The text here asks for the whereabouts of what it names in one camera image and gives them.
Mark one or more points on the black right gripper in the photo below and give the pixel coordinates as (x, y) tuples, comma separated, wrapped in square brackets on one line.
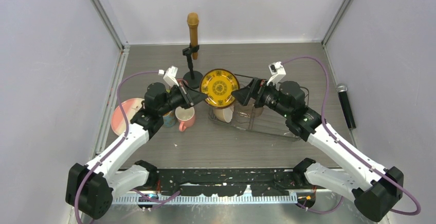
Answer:
[(255, 91)]

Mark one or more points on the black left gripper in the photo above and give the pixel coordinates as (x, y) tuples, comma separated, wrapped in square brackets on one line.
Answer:
[(193, 97)]

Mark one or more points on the brown glass bowl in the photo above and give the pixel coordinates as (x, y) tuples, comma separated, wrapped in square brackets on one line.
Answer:
[(248, 111)]

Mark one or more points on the plain pink mug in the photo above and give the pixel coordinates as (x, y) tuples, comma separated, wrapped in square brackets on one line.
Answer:
[(186, 118)]

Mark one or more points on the yellow black patterned plate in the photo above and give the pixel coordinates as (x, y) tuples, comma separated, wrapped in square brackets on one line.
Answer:
[(218, 84)]

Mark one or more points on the beige ceramic bowl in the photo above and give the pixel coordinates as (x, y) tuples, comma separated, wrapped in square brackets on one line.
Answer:
[(224, 114)]

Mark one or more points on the blue mug yellow inside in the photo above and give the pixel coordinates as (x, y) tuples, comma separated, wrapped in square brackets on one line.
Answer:
[(169, 119)]

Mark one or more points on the pink beige leaf plate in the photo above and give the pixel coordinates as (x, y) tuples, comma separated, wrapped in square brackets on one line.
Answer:
[(130, 107)]

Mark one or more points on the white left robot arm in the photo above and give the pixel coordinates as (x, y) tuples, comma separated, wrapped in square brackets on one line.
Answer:
[(91, 188)]

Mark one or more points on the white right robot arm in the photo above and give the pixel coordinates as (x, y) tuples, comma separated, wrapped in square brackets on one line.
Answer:
[(372, 187)]

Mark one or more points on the black microphone stand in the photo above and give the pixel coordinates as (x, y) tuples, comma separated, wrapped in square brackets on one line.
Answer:
[(192, 77)]

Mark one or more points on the black handheld microphone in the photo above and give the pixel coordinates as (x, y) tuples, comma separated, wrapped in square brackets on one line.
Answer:
[(342, 91)]

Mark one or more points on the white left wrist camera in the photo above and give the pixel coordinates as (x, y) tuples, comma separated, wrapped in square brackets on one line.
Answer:
[(169, 76)]

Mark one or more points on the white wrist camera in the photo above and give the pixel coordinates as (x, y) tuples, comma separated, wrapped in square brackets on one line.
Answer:
[(169, 76), (277, 72)]

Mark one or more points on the black wire dish rack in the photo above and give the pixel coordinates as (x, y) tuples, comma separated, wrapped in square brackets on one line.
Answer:
[(268, 122)]

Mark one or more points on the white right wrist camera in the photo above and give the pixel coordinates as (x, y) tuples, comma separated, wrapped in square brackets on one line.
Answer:
[(277, 72)]

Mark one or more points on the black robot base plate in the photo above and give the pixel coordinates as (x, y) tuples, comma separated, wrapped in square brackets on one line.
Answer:
[(227, 182)]

